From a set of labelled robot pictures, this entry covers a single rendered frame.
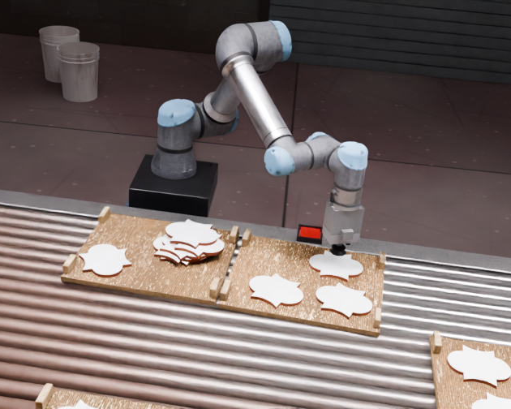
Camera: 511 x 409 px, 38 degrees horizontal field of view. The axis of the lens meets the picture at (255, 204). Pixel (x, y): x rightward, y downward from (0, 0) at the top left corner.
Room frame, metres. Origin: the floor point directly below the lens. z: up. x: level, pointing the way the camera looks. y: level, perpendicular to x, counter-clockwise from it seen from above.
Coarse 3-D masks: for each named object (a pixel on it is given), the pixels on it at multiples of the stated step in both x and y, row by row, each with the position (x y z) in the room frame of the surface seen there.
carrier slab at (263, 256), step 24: (264, 240) 1.82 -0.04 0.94; (240, 264) 1.68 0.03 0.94; (264, 264) 1.70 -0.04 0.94; (288, 264) 1.71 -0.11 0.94; (240, 288) 1.57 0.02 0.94; (312, 288) 1.60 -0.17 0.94; (360, 288) 1.62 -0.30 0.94; (264, 312) 1.48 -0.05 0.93; (288, 312) 1.49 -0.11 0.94; (312, 312) 1.49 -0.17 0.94
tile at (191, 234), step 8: (176, 224) 1.78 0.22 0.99; (184, 224) 1.78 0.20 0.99; (192, 224) 1.79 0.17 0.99; (200, 224) 1.79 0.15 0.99; (168, 232) 1.73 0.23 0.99; (176, 232) 1.74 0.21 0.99; (184, 232) 1.74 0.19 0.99; (192, 232) 1.74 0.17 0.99; (200, 232) 1.75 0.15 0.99; (208, 232) 1.75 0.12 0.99; (216, 232) 1.75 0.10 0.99; (176, 240) 1.69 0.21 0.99; (184, 240) 1.70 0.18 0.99; (192, 240) 1.70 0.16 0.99; (200, 240) 1.70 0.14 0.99; (208, 240) 1.71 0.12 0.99; (216, 240) 1.72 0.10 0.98
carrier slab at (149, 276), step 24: (120, 216) 1.88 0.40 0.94; (96, 240) 1.74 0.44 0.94; (120, 240) 1.75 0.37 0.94; (144, 240) 1.76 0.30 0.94; (144, 264) 1.64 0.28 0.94; (168, 264) 1.65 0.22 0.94; (192, 264) 1.66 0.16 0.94; (216, 264) 1.67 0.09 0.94; (120, 288) 1.54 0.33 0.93; (144, 288) 1.54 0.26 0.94; (168, 288) 1.54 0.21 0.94; (192, 288) 1.55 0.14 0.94
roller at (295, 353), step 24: (0, 312) 1.42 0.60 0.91; (24, 312) 1.42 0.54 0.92; (48, 312) 1.42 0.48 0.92; (144, 336) 1.38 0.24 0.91; (168, 336) 1.38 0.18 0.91; (192, 336) 1.38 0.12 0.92; (216, 336) 1.39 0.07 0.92; (312, 360) 1.35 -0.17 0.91; (336, 360) 1.35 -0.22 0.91; (360, 360) 1.35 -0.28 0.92; (384, 360) 1.35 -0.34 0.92
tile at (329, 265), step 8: (312, 256) 1.74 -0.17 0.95; (320, 256) 1.74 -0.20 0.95; (328, 256) 1.74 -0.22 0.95; (336, 256) 1.75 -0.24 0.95; (344, 256) 1.75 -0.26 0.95; (312, 264) 1.70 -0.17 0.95; (320, 264) 1.70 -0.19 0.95; (328, 264) 1.71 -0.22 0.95; (336, 264) 1.71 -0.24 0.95; (344, 264) 1.71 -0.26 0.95; (352, 264) 1.72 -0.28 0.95; (360, 264) 1.72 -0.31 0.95; (320, 272) 1.66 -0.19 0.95; (328, 272) 1.67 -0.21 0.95; (336, 272) 1.67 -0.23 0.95; (344, 272) 1.67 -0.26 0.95; (352, 272) 1.68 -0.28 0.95; (360, 272) 1.68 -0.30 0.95; (344, 280) 1.65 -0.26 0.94
